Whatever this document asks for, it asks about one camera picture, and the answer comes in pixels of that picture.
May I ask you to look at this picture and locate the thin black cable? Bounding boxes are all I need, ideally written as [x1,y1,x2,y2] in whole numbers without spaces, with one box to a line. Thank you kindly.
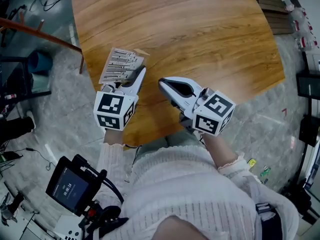
[123,143,144,165]

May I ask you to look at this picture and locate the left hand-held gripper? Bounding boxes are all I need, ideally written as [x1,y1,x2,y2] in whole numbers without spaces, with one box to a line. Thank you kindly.
[93,65,148,132]

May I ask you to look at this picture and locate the blue cylinder bin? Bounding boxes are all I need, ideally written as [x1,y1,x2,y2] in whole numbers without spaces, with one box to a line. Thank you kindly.
[27,50,54,74]

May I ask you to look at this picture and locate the person's leg grey trousers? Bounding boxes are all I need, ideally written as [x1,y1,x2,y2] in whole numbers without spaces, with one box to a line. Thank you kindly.
[138,131,209,155]

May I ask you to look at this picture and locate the black cable with plug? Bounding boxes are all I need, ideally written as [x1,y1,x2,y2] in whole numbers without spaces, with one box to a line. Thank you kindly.
[25,147,59,172]

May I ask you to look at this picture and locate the black tablet screen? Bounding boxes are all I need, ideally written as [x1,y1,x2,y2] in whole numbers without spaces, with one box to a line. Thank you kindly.
[45,154,104,218]

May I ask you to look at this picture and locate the black stand base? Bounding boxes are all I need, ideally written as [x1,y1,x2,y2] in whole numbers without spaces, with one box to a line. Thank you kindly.
[298,114,320,148]

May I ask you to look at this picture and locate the wooden table white legs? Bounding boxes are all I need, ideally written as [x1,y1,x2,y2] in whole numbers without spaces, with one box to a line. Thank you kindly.
[70,0,286,147]

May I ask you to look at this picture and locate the white control box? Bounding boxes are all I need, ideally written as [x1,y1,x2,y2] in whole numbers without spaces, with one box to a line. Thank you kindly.
[53,214,84,240]

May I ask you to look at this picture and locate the dark wooden step platform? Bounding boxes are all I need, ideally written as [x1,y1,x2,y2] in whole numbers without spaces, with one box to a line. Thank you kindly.
[256,0,295,37]

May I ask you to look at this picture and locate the black flat monitor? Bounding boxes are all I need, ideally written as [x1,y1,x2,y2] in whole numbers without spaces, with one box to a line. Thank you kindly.
[296,71,320,98]

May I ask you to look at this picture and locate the small printed paper booklet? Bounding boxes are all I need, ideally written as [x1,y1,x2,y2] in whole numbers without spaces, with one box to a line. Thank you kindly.
[99,47,151,85]

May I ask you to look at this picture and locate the green small packet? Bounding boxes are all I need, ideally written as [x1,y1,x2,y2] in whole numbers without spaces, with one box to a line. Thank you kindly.
[259,165,272,178]

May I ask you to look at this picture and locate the brown wooden coat rack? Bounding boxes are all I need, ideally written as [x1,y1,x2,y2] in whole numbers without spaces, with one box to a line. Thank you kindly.
[0,16,84,75]

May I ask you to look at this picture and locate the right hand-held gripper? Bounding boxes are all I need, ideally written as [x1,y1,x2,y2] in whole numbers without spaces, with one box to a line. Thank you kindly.
[158,76,237,137]

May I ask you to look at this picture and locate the person in white shirt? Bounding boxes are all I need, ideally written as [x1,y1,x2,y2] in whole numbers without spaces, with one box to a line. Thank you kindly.
[119,145,300,240]

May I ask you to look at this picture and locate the thick black tablet cables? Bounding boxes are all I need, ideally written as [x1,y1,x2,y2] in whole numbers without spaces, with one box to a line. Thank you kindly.
[99,170,125,205]

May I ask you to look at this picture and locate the person's right forearm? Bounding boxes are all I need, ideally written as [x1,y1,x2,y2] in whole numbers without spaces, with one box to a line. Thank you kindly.
[201,131,253,182]

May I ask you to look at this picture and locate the pale green bin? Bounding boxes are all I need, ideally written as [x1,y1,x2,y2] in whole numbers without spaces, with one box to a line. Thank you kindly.
[30,72,51,93]

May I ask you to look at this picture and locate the pink white bottle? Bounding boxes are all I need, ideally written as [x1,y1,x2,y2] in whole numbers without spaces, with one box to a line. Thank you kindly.
[284,1,297,13]

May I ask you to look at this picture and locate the person's left forearm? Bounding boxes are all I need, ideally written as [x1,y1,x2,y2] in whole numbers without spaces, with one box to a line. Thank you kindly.
[96,128,132,187]

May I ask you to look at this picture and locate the black waist pack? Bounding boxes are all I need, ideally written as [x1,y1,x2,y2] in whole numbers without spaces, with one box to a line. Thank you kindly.
[254,202,284,240]

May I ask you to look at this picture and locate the black frame desk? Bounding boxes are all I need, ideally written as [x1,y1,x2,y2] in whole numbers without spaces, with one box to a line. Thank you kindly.
[0,55,53,100]

